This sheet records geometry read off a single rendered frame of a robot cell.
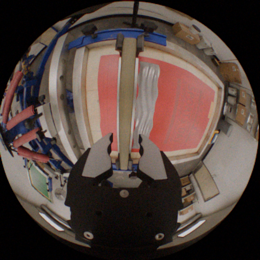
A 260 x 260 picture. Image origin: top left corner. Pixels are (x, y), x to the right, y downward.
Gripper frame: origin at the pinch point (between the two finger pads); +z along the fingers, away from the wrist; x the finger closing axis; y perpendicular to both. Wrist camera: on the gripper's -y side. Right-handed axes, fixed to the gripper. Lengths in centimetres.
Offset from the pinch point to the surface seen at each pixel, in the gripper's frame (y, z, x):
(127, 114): -1.8, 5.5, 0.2
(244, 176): 79, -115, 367
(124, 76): -9.9, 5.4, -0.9
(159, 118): 1.8, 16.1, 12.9
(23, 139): 5, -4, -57
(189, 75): -19.4, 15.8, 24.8
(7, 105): -17, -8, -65
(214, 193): 235, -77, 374
